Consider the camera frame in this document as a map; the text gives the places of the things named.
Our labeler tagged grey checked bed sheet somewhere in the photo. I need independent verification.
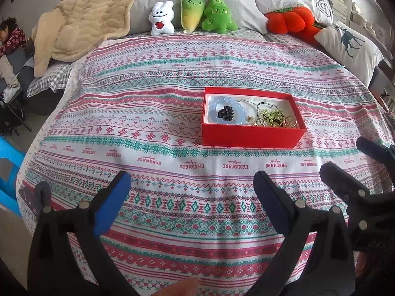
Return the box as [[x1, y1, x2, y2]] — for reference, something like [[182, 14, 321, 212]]
[[26, 61, 78, 98]]

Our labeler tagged stack of books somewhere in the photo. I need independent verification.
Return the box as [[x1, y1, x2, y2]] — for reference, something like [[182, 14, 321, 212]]
[[324, 0, 348, 26]]

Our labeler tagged gold openwork ring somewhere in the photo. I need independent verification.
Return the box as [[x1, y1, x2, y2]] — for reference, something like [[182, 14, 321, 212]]
[[282, 115, 299, 129]]

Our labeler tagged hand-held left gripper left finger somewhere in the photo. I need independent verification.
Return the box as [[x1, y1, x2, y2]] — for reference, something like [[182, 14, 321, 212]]
[[26, 170, 140, 296]]

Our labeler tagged red jewelry box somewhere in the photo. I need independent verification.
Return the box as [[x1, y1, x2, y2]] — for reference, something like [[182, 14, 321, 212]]
[[201, 87, 307, 149]]

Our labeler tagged pale blue bead bracelet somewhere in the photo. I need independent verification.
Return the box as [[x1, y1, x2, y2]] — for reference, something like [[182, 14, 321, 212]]
[[207, 96, 250, 126]]

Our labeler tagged person's left hand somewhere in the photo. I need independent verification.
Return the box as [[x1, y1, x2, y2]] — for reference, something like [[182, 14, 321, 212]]
[[155, 277, 200, 296]]

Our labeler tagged patterned red green bedspread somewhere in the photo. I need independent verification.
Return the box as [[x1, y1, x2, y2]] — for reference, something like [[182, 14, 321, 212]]
[[15, 30, 395, 296]]

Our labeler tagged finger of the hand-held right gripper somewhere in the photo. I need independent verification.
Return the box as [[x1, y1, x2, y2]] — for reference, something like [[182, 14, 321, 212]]
[[355, 136, 395, 174], [319, 161, 395, 251]]

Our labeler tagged green tree plush toy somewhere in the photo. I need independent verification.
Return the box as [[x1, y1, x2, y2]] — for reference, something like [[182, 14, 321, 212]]
[[201, 0, 239, 33]]

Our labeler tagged green bead cluster jewelry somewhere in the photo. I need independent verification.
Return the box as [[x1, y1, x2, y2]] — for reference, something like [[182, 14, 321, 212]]
[[260, 108, 285, 128]]

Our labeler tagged black folding chair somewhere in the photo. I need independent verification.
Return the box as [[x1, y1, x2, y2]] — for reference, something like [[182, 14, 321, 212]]
[[0, 46, 35, 134]]

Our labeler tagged blue plastic stool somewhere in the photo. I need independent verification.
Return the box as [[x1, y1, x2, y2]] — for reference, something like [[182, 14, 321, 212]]
[[0, 135, 27, 218]]

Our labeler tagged yellow radish plush toy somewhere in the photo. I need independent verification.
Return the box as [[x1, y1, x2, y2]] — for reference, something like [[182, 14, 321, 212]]
[[180, 0, 206, 34]]

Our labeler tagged white bookshelf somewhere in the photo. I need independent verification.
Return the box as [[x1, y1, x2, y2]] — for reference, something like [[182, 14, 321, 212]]
[[341, 0, 395, 113]]

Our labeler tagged white rabbit plush toy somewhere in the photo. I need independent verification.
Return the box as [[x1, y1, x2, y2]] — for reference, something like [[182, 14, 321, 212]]
[[148, 1, 175, 37]]

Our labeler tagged white deer print pillow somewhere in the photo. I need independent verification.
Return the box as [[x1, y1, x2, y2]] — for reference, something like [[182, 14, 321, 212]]
[[314, 21, 385, 82]]

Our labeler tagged black beaded ornament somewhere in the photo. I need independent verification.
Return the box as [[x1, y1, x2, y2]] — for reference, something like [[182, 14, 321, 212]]
[[217, 106, 235, 122]]

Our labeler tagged orange pumpkin plush toy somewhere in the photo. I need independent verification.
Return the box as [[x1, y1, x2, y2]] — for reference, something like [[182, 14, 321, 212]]
[[264, 5, 323, 42]]

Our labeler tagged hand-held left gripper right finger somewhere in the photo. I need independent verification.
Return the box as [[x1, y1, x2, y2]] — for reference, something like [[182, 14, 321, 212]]
[[247, 170, 356, 296]]

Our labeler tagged beige quilted blanket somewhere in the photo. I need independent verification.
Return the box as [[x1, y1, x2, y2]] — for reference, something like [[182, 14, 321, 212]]
[[31, 0, 152, 78]]

